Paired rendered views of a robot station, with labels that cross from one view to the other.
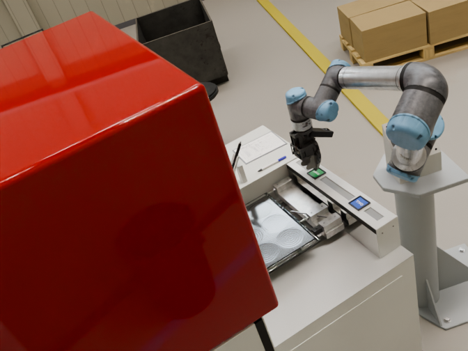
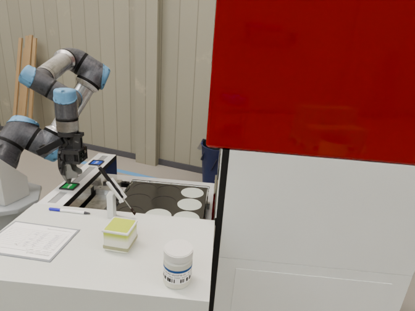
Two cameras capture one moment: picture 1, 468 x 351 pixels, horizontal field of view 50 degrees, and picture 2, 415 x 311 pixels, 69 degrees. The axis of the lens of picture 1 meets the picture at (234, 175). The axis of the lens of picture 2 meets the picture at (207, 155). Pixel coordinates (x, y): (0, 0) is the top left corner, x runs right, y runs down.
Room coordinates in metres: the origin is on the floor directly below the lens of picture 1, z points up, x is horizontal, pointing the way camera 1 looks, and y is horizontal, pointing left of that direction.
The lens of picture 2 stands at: (2.39, 0.54, 1.51)
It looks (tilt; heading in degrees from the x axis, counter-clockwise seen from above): 20 degrees down; 199
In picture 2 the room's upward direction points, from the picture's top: 4 degrees clockwise
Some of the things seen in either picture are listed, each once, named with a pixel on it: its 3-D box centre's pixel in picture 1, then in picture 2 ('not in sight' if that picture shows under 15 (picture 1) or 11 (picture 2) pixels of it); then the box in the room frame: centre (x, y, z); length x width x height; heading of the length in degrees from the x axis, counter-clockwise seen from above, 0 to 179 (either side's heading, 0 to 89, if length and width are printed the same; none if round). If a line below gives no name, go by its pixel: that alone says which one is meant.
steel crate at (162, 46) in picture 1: (181, 49); not in sight; (5.21, 0.10, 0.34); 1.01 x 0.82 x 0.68; 3
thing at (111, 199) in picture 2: (236, 170); (116, 198); (1.67, -0.02, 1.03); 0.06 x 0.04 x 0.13; 107
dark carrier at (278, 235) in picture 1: (251, 238); (163, 202); (1.40, 0.02, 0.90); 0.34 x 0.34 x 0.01; 17
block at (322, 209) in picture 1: (317, 212); (106, 190); (1.43, -0.26, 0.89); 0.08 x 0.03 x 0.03; 107
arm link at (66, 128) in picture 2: (301, 122); (68, 125); (1.56, -0.30, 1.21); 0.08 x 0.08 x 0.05
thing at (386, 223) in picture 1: (338, 200); (84, 189); (1.45, -0.35, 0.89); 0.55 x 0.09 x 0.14; 17
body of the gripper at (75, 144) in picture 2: (303, 141); (71, 147); (1.56, -0.29, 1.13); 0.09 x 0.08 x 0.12; 107
